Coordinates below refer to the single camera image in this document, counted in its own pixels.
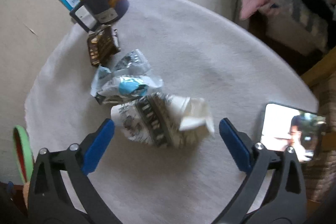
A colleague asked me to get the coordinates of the dark brown snack packet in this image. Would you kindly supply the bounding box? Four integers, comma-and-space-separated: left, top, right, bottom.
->
87, 24, 121, 67

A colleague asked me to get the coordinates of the navy yellow mug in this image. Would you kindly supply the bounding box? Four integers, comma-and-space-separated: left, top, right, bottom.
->
70, 0, 129, 32

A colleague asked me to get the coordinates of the green red trash bin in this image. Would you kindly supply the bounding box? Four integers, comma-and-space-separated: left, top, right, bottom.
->
13, 125, 34, 184

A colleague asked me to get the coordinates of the silver blue foil wrapper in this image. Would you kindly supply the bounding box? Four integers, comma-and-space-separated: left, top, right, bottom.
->
90, 49, 163, 105

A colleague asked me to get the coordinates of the white table cloth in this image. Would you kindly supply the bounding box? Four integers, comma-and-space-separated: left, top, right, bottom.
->
25, 0, 318, 223

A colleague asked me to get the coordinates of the smartphone with lit screen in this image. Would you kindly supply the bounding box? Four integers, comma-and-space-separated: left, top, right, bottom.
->
260, 102, 326, 162

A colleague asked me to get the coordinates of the printed paper cup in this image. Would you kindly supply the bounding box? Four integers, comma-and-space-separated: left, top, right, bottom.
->
110, 92, 215, 148

